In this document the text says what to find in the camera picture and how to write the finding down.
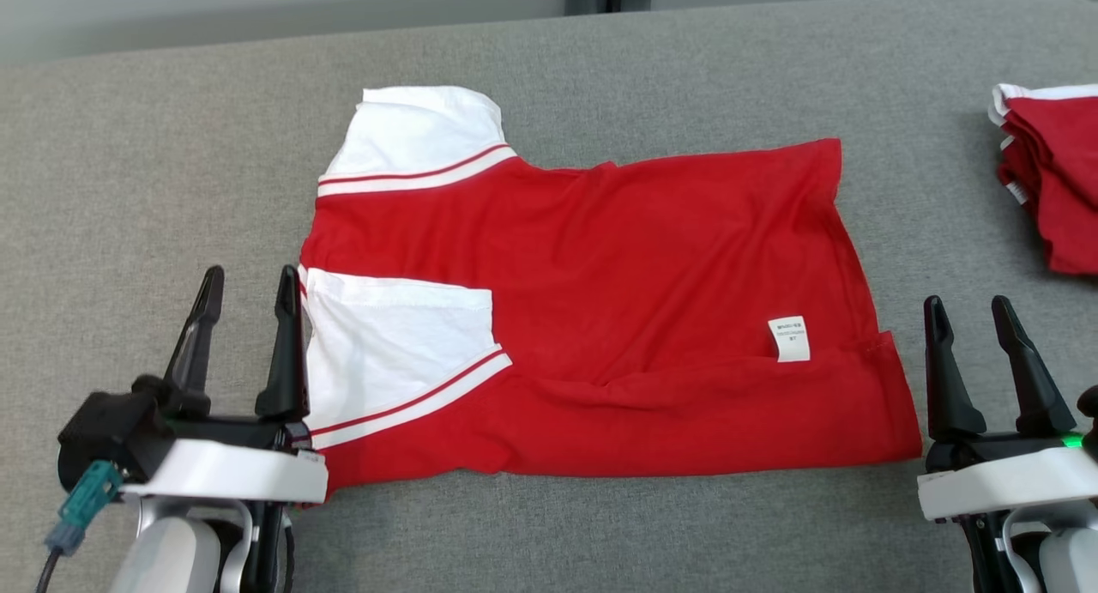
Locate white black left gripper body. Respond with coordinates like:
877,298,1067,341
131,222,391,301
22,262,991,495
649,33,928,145
120,417,327,505

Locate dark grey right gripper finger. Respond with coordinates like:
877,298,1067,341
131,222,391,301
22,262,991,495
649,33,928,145
924,295,987,442
992,294,1077,438

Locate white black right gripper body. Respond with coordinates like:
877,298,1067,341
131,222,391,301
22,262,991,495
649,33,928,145
916,434,1098,523

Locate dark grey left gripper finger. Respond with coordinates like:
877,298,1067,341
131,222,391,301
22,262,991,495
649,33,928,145
163,265,226,414
255,264,310,421

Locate red shorts with number print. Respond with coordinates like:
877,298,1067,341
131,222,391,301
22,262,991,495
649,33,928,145
991,82,1098,276

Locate red and white T-shirt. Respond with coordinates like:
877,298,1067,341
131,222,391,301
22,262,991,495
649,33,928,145
298,85,924,495

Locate teal cable connector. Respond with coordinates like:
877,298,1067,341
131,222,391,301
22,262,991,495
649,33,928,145
45,460,124,558

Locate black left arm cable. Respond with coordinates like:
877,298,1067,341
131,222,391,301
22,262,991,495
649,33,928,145
34,548,65,593

